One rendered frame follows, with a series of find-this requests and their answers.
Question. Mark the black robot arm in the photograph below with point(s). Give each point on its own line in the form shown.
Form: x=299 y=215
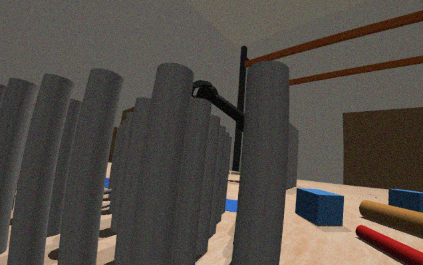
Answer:
x=208 y=91

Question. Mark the blue rectangular block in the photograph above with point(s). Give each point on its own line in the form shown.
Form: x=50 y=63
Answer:
x=320 y=207
x=407 y=199

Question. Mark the blue tape strip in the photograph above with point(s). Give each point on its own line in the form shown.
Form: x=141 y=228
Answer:
x=230 y=204

